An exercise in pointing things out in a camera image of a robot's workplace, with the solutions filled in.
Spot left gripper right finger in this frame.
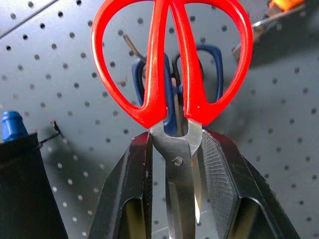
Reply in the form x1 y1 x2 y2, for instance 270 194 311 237
199 128 302 239

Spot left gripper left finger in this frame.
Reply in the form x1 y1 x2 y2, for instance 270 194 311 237
87 131 154 239

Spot red handled scissors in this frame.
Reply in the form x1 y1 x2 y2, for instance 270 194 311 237
90 0 254 239

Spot orange handled pliers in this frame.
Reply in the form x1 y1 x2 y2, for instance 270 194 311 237
269 0 307 12

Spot dark grey perforated pegboard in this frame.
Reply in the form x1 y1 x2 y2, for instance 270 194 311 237
0 0 319 239

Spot black cup hook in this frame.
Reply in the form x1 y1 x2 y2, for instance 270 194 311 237
37 120 62 149

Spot black plastic cup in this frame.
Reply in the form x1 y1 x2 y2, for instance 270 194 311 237
0 132 68 239

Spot blue handled scissors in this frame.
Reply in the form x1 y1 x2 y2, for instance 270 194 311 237
131 44 224 137

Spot blue handled screwdriver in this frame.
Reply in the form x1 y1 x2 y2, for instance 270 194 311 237
0 111 28 143

